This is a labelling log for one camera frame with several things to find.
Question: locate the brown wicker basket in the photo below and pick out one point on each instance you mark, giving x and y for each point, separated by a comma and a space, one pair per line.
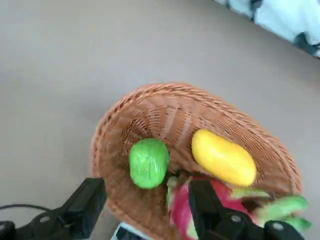
175, 112

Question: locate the yellow mango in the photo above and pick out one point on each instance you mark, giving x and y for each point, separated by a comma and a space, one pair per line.
222, 157

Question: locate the white electronic scale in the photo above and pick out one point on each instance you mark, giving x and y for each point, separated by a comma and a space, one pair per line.
127, 233

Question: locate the pink dragon fruit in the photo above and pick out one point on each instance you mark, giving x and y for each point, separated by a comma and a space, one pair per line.
181, 210

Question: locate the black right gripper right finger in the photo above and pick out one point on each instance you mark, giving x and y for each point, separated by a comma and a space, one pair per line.
207, 207

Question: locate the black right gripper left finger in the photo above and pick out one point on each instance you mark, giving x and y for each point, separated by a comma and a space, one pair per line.
85, 207

